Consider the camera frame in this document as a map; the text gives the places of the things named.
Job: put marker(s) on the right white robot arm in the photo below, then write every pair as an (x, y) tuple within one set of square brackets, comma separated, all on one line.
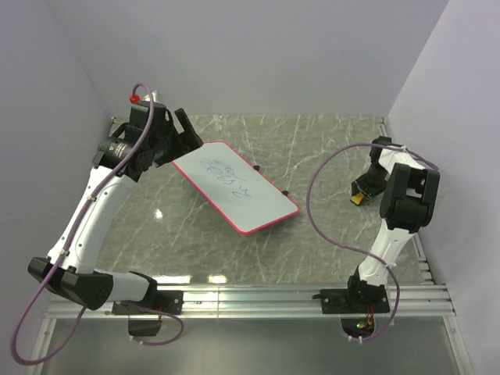
[(409, 192)]

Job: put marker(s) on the yellow eraser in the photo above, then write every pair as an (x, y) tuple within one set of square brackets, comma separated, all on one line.
[(358, 199)]

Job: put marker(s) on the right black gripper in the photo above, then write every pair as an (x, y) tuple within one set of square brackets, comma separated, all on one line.
[(358, 185)]

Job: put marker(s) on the aluminium mounting rail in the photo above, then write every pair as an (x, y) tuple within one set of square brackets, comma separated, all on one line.
[(274, 301)]

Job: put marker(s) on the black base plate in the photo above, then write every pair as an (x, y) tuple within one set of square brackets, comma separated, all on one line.
[(340, 301), (162, 301)]

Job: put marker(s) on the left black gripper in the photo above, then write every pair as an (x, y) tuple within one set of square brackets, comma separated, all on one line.
[(190, 139)]

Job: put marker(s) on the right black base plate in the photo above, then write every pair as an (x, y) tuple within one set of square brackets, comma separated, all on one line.
[(340, 301)]

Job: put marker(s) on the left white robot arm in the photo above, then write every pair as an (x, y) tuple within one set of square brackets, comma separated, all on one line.
[(69, 269)]

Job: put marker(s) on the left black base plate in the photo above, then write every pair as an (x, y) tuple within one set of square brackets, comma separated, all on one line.
[(162, 301)]

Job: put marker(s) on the red framed whiteboard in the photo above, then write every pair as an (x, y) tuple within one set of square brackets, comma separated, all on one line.
[(239, 193)]

